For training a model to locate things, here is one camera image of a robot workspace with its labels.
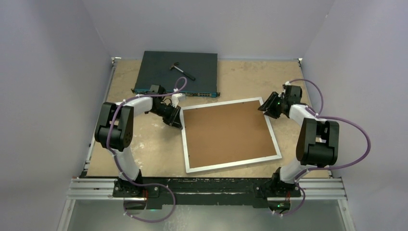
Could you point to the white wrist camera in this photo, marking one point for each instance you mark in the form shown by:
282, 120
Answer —
176, 98
284, 87

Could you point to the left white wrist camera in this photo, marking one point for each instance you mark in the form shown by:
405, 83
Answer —
176, 98

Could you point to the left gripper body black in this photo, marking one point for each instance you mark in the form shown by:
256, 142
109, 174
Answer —
166, 112

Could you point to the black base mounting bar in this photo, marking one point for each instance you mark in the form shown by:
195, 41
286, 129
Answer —
159, 191

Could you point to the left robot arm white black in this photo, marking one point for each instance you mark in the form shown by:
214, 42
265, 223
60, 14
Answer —
114, 129

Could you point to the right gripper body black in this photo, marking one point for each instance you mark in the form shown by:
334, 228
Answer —
281, 100

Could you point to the dark network switch box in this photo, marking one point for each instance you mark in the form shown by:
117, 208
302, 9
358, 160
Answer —
154, 70

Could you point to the small black-handled hammer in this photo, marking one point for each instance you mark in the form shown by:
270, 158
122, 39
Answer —
186, 74

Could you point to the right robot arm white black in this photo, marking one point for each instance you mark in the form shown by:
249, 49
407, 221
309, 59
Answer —
317, 145

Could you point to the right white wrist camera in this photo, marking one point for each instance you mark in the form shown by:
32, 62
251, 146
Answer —
284, 87

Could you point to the brown cardboard backing board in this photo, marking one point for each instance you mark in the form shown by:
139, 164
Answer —
229, 134

